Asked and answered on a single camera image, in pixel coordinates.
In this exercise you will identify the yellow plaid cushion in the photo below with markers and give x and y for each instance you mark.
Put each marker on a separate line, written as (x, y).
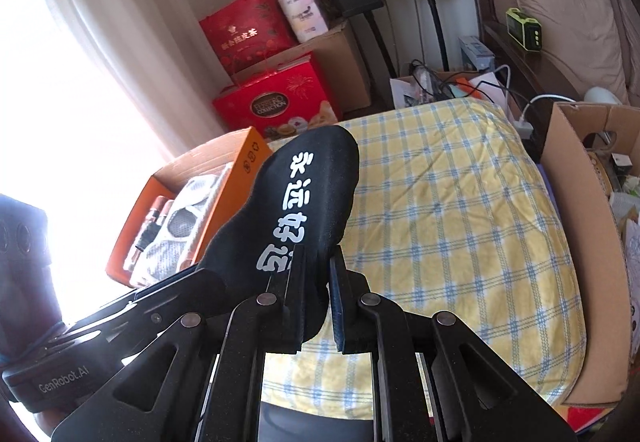
(450, 213)

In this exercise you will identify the large brown carton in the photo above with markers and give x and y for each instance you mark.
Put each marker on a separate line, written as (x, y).
(340, 61)

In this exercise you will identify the brown open cardboard box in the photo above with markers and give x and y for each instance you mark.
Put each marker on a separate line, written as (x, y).
(594, 242)

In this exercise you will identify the orange cardboard box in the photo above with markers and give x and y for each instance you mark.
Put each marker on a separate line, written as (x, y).
(236, 156)

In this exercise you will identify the brown labelled plastic jar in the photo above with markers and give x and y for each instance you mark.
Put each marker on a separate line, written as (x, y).
(147, 232)

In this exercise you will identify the red tea gift bag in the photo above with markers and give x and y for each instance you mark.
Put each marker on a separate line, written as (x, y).
(247, 32)

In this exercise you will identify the pink tissue pack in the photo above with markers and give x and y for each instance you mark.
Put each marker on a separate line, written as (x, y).
(305, 18)

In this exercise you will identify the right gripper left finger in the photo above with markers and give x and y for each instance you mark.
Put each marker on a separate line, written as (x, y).
(201, 379)

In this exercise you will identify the beige sofa cushion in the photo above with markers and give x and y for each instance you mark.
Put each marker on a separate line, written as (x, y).
(581, 38)

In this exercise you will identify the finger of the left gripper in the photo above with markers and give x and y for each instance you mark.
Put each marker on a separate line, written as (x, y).
(148, 310)

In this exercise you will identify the red Ferrero gift box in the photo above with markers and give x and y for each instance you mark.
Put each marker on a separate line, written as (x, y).
(282, 102)

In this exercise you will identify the black sock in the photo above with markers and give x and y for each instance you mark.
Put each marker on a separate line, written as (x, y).
(300, 202)

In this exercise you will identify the green alarm clock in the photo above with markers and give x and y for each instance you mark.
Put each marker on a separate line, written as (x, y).
(525, 30)

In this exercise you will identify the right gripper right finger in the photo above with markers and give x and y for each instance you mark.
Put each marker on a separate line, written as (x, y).
(433, 378)

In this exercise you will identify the cream curtain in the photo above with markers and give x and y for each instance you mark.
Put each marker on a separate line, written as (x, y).
(159, 54)

